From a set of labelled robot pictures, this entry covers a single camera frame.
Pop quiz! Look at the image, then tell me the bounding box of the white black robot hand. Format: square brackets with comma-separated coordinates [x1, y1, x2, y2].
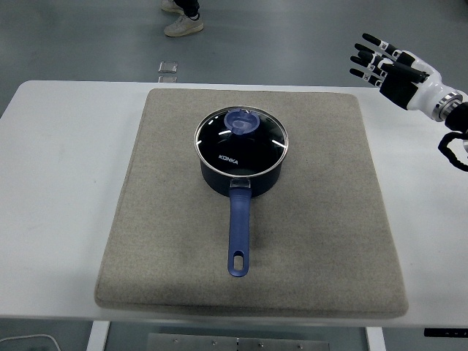
[349, 33, 446, 121]

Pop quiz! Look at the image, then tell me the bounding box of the glass pot lid blue knob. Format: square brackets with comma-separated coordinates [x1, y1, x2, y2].
[193, 106, 290, 177]

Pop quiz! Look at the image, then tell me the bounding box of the black table control panel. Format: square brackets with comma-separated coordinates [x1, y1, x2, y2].
[423, 328, 468, 339]

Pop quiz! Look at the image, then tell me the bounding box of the person's leg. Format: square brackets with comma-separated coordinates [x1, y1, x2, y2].
[173, 0, 202, 19]

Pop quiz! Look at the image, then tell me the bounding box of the person's foot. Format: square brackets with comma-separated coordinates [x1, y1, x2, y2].
[160, 0, 186, 15]
[163, 15, 205, 38]

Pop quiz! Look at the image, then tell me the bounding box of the white table leg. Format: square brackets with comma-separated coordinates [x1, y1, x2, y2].
[365, 326, 385, 351]
[86, 320, 111, 351]

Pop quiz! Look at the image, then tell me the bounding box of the beige fabric mat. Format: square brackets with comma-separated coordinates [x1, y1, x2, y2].
[94, 87, 410, 318]

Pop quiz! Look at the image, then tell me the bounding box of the grey metal plate with screws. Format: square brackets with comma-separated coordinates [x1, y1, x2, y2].
[237, 337, 331, 351]
[147, 333, 240, 351]

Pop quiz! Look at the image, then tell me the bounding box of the dark pot with blue handle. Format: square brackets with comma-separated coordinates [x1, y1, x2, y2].
[195, 144, 288, 278]

